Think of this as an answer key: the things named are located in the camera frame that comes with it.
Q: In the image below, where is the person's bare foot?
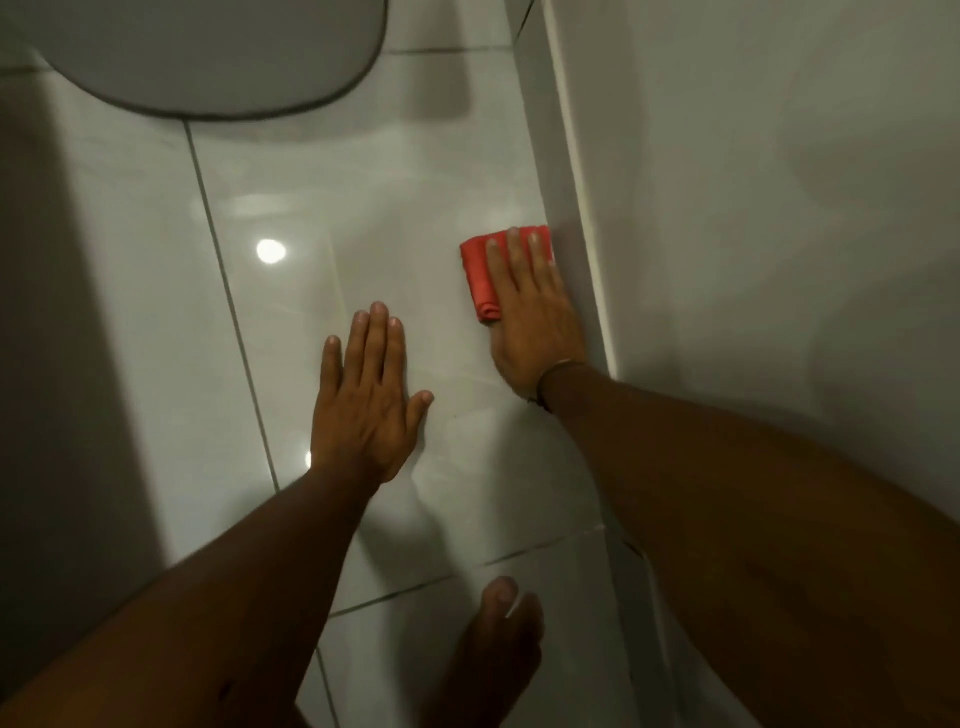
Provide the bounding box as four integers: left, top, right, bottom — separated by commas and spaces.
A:
435, 575, 546, 728

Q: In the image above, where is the red cleaning cloth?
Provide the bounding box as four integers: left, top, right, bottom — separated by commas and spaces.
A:
459, 224, 555, 325

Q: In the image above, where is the white wall skirting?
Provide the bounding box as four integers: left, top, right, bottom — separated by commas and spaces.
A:
511, 0, 759, 728

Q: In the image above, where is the person's right forearm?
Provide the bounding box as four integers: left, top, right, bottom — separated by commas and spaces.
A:
538, 363, 960, 728

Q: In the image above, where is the person's left hand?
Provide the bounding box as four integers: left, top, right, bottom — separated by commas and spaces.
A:
309, 301, 435, 490

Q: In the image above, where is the person's left forearm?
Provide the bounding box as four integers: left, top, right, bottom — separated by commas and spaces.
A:
0, 463, 378, 728

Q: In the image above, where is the thin wrist bracelet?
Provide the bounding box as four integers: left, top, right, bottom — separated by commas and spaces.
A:
527, 357, 591, 412

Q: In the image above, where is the person's right hand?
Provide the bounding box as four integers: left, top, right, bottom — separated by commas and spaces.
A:
483, 227, 591, 403

